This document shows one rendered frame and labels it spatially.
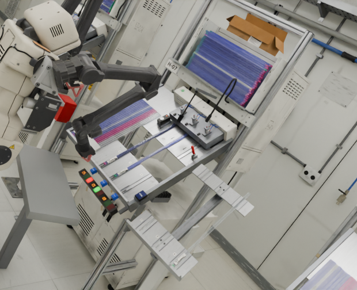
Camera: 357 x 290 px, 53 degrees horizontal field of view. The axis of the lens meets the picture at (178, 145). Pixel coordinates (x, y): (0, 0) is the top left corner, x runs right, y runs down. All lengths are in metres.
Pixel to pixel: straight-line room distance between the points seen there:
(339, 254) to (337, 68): 2.11
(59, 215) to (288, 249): 2.30
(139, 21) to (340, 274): 2.37
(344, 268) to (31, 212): 1.34
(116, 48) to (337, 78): 1.92
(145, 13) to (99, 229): 1.77
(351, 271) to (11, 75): 1.59
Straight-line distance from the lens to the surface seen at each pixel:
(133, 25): 3.15
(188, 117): 2.15
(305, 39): 2.07
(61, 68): 1.43
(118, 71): 1.56
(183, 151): 2.03
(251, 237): 3.63
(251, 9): 2.29
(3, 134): 1.66
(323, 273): 1.70
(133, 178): 1.93
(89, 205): 2.54
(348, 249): 1.80
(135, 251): 2.24
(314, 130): 3.46
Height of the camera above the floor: 1.54
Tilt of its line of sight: 15 degrees down
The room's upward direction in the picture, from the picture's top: 32 degrees clockwise
